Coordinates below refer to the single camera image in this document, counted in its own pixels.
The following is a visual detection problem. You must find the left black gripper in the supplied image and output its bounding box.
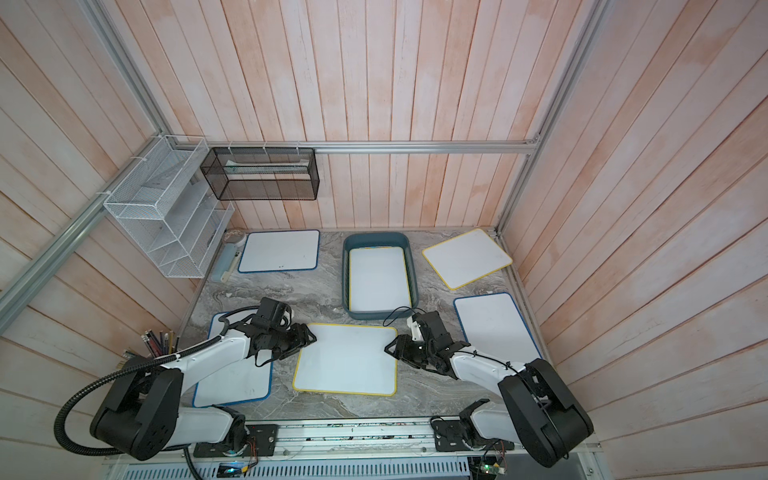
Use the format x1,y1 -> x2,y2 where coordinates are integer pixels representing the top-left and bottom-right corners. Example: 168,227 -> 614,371
269,324 -> 319,361

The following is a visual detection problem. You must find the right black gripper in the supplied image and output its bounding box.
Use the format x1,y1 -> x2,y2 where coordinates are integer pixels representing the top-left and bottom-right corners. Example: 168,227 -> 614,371
384,334 -> 437,368

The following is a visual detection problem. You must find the blue-framed whiteboard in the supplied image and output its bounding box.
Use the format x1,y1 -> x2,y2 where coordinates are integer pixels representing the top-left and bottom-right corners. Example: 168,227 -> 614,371
454,292 -> 541,365
237,230 -> 320,274
191,310 -> 275,409

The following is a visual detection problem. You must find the yellow-framed whiteboard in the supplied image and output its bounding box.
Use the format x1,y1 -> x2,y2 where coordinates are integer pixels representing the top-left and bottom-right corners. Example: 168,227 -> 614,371
292,323 -> 398,397
348,246 -> 412,314
422,229 -> 513,290

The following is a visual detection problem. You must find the teal plastic storage box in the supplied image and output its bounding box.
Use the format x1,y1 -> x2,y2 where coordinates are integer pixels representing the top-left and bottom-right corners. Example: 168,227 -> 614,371
342,232 -> 419,323

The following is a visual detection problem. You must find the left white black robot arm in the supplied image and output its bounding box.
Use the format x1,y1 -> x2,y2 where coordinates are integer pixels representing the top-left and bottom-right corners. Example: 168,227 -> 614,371
90,297 -> 317,460

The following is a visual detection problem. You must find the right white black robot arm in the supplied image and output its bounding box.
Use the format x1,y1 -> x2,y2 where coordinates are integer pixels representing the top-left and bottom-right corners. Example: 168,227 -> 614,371
384,311 -> 595,468

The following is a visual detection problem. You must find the black mesh basket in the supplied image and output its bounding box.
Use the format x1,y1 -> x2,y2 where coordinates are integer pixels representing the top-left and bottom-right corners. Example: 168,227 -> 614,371
201,146 -> 320,201

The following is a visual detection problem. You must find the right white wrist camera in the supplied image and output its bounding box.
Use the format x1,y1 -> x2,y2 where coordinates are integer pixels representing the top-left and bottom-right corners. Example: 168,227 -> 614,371
406,315 -> 423,342

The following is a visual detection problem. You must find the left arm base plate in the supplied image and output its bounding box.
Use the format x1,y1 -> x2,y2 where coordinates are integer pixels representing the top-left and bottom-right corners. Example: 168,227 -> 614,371
192,424 -> 279,458

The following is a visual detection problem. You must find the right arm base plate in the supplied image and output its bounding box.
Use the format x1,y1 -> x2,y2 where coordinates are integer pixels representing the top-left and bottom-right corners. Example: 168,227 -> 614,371
429,416 -> 515,452

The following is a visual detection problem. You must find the aluminium mounting rail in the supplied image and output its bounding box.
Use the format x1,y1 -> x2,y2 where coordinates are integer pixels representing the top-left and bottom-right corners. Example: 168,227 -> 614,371
96,416 -> 613,479

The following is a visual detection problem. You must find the white wire mesh shelf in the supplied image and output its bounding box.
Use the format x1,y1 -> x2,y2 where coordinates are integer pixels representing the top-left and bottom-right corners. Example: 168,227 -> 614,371
104,135 -> 234,279

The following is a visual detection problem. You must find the black corrugated cable conduit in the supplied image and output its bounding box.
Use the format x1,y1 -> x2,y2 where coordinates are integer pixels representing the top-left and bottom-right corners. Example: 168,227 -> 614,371
53,335 -> 232,457

